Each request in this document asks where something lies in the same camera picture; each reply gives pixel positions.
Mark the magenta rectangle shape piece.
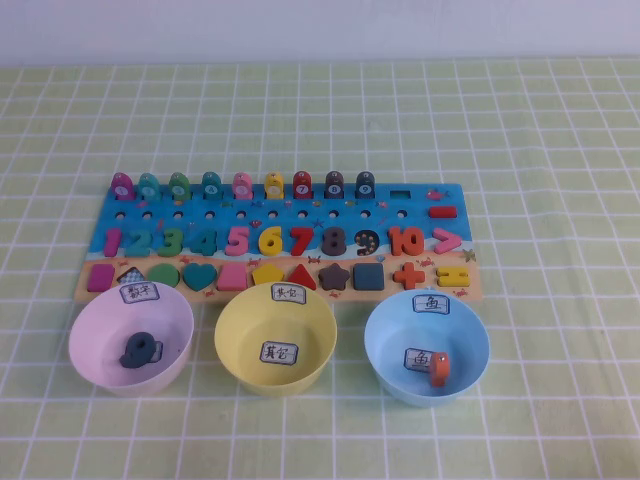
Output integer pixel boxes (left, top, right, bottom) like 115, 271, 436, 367
87, 263, 115, 293

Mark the brown star shape piece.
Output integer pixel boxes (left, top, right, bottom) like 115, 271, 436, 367
318, 262, 351, 292

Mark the blue wooden puzzle board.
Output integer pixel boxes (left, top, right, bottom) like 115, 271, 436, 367
73, 182, 485, 304

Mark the red triangle shape piece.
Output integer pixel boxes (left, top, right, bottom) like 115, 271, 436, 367
284, 263, 317, 292

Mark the dark blue square piece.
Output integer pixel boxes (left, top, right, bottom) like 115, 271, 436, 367
352, 263, 385, 292

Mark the yellow pentagon shape piece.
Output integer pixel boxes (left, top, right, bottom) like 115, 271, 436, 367
251, 263, 286, 287

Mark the orange plus sign piece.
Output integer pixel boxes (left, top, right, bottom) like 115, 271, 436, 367
392, 262, 426, 291

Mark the pink trapezoid shape piece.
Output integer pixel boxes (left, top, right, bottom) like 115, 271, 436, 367
216, 263, 247, 293

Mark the paper label inside yellow bowl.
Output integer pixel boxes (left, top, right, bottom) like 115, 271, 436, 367
258, 341, 299, 366

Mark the teal heart shape piece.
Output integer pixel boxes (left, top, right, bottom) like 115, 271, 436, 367
182, 262, 219, 293

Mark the light blue plastic bowl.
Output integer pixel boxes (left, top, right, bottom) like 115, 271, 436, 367
363, 288, 491, 409

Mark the yellow plastic bowl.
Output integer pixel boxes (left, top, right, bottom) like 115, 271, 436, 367
213, 282, 338, 399

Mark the pink greater-than sign piece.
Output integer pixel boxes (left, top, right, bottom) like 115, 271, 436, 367
432, 227, 462, 255

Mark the yellow equals sign piece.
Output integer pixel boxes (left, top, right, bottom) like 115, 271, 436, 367
437, 267, 470, 288

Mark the paper label inside blue bowl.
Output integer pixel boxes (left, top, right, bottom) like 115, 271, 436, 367
403, 348, 435, 372

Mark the green circle shape piece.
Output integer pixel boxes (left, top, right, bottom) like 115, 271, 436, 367
147, 263, 180, 290

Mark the pink plastic bowl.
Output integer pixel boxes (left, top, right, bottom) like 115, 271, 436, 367
68, 280, 195, 399

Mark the brown number eight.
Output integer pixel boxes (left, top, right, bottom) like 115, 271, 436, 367
321, 227, 348, 256

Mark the red number seven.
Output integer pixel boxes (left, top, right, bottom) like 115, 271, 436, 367
290, 226, 315, 257

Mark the yellow number six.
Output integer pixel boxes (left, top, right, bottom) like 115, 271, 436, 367
257, 225, 284, 256

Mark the paper label on yellow rim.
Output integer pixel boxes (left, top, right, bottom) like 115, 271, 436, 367
270, 283, 307, 304

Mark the orange number ten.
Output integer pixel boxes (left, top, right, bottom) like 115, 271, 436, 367
388, 225, 425, 257

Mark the pink number five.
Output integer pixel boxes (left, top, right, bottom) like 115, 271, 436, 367
224, 226, 250, 256

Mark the pink fish peg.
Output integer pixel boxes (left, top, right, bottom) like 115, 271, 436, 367
231, 172, 254, 201

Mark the teal number four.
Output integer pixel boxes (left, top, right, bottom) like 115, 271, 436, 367
188, 228, 218, 257

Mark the dark teal fish peg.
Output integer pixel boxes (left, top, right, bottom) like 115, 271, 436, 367
201, 171, 223, 200

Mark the paper label on blue rim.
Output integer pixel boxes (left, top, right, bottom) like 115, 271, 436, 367
412, 293, 453, 316

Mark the green number three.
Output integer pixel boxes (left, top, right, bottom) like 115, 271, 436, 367
158, 228, 184, 256

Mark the green fish peg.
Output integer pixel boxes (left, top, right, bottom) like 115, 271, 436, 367
167, 172, 192, 202

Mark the orange fish peg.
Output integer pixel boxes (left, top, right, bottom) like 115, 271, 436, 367
429, 351, 450, 387

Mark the teal number two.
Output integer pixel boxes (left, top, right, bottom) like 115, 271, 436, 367
123, 228, 152, 257

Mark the light teal fish peg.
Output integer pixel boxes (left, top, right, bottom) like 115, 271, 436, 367
137, 172, 162, 201

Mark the paper label on pink rim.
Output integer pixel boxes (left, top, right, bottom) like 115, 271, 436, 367
119, 282, 160, 304

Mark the magenta fish peg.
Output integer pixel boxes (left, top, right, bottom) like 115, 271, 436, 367
110, 172, 136, 201

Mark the magenta number one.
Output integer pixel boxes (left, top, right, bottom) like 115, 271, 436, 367
103, 227, 124, 259

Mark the loose dark blue number nine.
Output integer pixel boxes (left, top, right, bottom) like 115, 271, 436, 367
118, 332, 160, 370

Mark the green checked tablecloth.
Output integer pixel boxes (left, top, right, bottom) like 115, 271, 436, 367
0, 57, 640, 480

